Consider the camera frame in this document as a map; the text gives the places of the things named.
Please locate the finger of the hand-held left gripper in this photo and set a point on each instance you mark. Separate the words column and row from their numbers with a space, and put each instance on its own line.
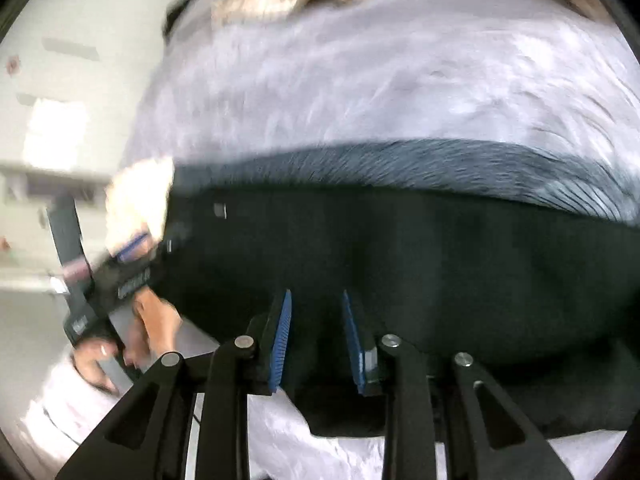
column 134, row 249

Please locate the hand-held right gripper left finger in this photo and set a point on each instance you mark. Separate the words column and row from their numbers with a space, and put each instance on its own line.
column 281, row 345

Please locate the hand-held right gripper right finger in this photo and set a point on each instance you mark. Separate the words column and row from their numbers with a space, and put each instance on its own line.
column 354, row 345

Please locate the peach garment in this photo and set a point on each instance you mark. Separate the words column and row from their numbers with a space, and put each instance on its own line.
column 137, row 195

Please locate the black pants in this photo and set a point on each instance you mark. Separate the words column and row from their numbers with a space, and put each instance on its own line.
column 450, row 270

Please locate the person's left hand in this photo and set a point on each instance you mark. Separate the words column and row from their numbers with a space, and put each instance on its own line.
column 160, row 325

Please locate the grey ribbed garment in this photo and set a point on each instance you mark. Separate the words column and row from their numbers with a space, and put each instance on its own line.
column 425, row 165

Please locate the lavender quilted bed cover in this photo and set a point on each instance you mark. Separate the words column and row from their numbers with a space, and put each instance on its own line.
column 375, row 75

